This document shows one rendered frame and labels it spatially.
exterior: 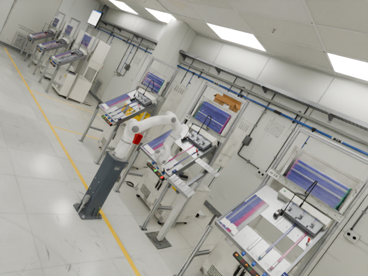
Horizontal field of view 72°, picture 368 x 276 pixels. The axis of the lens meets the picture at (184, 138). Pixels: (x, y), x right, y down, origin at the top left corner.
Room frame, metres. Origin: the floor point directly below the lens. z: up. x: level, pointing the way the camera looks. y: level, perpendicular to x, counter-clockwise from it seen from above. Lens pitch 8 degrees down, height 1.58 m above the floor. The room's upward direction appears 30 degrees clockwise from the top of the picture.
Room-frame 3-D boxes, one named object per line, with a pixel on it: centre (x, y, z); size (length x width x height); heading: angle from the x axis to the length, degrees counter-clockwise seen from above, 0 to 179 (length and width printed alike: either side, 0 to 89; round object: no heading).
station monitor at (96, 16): (6.47, 3.39, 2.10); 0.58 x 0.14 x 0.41; 49
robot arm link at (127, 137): (2.53, 0.51, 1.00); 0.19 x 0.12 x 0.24; 26
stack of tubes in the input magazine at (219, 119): (3.34, -0.20, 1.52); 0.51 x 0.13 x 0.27; 49
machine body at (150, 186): (3.47, -0.24, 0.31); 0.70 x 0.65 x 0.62; 49
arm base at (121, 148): (2.50, 0.50, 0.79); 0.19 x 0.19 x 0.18
